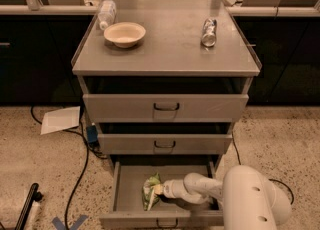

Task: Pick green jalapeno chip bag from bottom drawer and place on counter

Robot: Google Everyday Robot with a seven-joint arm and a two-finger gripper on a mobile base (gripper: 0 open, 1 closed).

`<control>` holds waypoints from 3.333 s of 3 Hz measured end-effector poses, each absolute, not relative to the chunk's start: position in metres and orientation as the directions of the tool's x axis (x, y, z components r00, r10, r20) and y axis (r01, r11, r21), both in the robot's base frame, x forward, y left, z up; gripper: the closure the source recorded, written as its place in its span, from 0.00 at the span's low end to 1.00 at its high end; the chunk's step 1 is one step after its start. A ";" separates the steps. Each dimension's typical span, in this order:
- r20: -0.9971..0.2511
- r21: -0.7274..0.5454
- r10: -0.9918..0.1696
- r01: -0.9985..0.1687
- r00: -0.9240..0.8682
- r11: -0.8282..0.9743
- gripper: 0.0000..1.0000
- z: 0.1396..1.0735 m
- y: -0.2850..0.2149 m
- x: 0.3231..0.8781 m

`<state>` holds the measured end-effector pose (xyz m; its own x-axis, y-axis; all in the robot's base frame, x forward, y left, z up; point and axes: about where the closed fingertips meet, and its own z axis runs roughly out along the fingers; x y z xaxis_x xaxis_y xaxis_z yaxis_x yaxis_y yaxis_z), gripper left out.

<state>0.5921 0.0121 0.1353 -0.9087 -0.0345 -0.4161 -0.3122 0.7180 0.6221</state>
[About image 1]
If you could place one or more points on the white paper sheet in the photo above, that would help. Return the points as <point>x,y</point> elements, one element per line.
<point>61,119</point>

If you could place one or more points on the grey middle drawer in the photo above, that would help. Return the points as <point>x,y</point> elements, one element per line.
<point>164,144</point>

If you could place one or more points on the grey bottom drawer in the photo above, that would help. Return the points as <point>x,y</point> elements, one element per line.
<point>126,210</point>

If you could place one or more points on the grey drawer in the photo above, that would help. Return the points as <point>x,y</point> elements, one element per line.
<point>126,210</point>
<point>165,107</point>
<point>164,144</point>

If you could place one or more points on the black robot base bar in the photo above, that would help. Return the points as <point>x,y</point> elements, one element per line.
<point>34,195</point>

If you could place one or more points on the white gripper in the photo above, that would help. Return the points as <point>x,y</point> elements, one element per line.
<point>169,188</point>

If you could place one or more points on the blue power adapter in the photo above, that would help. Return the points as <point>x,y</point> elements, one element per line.
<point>92,135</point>

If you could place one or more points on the grey top drawer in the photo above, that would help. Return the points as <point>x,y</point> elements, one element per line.
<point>165,107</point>

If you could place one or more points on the clear plastic water bottle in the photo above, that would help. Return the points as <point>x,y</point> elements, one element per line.
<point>107,14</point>

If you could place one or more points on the green jalapeno chip bag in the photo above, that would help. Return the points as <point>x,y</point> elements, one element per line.
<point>149,195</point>

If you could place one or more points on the white paper bowl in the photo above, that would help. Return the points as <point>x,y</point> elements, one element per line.
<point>124,34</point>

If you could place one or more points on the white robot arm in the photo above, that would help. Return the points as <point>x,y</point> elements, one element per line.
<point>250,201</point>

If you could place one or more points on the grey drawer cabinet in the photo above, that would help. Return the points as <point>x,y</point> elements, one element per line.
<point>170,59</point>

